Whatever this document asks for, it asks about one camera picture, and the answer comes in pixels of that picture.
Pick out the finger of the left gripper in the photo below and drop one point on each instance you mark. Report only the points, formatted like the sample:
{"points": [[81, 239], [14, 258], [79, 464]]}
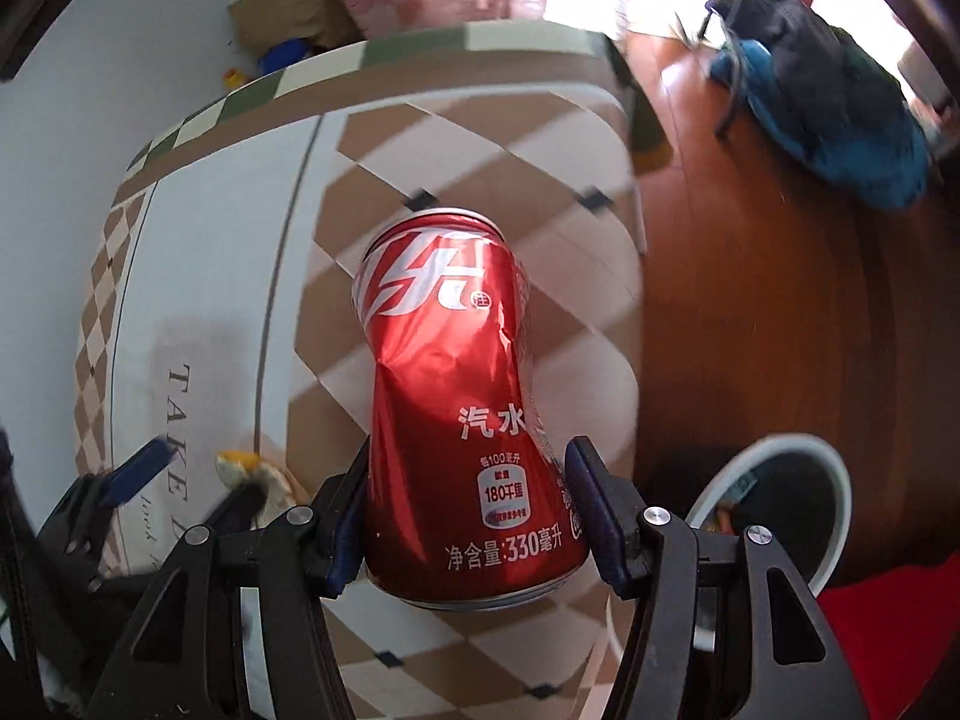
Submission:
{"points": [[238, 510], [126, 481]]}

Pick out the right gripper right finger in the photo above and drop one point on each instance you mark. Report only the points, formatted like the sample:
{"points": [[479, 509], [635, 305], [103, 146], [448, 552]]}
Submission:
{"points": [[724, 625]]}

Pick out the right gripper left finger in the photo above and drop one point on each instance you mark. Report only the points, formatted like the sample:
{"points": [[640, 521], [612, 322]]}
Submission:
{"points": [[180, 655]]}

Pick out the crushed red soda can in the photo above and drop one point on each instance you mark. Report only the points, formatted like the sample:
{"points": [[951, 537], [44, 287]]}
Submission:
{"points": [[467, 509]]}

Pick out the white round trash bin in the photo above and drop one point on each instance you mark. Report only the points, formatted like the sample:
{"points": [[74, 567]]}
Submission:
{"points": [[796, 485]]}

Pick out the red blanket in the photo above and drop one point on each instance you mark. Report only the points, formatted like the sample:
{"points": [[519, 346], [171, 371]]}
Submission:
{"points": [[896, 628]]}

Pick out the checkered brown bed blanket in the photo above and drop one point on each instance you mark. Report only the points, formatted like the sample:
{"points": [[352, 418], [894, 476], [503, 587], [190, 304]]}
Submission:
{"points": [[218, 307]]}

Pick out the orange small bottle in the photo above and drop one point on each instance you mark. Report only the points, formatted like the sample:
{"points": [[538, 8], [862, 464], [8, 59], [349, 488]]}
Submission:
{"points": [[234, 79]]}

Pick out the brown paper bag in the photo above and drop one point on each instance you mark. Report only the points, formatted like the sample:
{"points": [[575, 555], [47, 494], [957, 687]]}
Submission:
{"points": [[261, 25]]}

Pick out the blue dark clothes pile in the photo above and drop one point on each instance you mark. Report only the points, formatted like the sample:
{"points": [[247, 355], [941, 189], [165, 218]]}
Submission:
{"points": [[827, 103]]}

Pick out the black clothes rack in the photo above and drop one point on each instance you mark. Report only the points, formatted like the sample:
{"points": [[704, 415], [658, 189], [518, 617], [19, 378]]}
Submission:
{"points": [[737, 82]]}

